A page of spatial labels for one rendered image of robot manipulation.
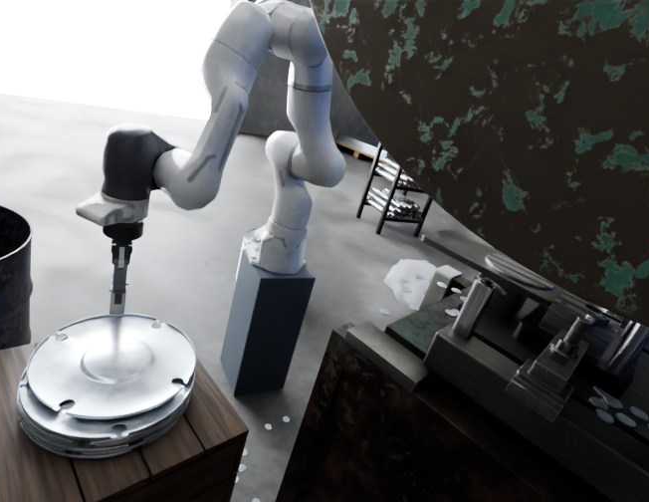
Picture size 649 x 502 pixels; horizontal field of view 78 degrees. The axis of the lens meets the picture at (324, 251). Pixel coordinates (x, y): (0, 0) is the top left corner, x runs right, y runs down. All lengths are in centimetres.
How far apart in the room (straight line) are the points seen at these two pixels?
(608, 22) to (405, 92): 13
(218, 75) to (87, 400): 63
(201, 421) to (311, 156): 66
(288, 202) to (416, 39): 82
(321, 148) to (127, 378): 67
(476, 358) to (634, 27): 44
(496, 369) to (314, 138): 69
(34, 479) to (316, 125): 88
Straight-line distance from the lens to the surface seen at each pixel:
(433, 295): 111
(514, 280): 74
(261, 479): 124
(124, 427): 81
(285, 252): 116
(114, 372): 87
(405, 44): 36
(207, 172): 80
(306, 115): 104
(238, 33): 88
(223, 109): 81
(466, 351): 63
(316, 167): 105
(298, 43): 91
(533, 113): 30
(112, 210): 84
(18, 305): 120
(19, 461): 84
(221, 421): 87
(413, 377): 63
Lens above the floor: 100
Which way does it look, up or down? 23 degrees down
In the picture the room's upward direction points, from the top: 16 degrees clockwise
